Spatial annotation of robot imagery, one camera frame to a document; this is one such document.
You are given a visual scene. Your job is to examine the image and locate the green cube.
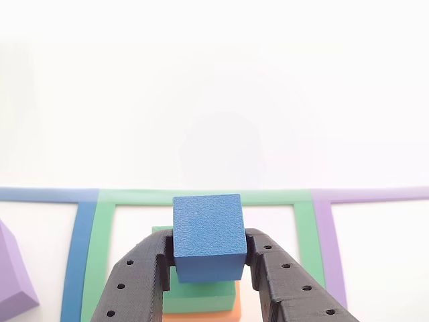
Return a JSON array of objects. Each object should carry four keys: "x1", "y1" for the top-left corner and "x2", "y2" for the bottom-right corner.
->
[{"x1": 151, "y1": 226, "x2": 237, "y2": 315}]

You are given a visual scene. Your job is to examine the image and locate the small blue cube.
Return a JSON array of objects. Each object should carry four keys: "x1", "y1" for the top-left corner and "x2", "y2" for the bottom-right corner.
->
[{"x1": 172, "y1": 193, "x2": 249, "y2": 284}]

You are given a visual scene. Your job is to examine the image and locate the purple cube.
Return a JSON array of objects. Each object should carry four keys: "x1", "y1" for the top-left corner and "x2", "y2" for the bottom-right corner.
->
[{"x1": 0, "y1": 217, "x2": 40, "y2": 316}]

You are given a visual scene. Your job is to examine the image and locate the orange cube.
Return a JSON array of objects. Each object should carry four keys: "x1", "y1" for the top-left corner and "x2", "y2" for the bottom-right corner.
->
[{"x1": 162, "y1": 280, "x2": 243, "y2": 322}]

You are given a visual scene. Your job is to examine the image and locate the green square frame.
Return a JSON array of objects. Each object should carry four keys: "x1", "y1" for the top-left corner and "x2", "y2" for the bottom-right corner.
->
[{"x1": 80, "y1": 189, "x2": 328, "y2": 322}]

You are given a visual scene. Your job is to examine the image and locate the blue square frame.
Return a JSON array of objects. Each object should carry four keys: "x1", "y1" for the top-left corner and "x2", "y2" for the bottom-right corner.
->
[{"x1": 0, "y1": 187, "x2": 101, "y2": 322}]

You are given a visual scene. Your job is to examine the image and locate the purple square frame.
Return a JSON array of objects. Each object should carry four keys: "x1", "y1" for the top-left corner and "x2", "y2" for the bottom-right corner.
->
[{"x1": 310, "y1": 186, "x2": 429, "y2": 309}]

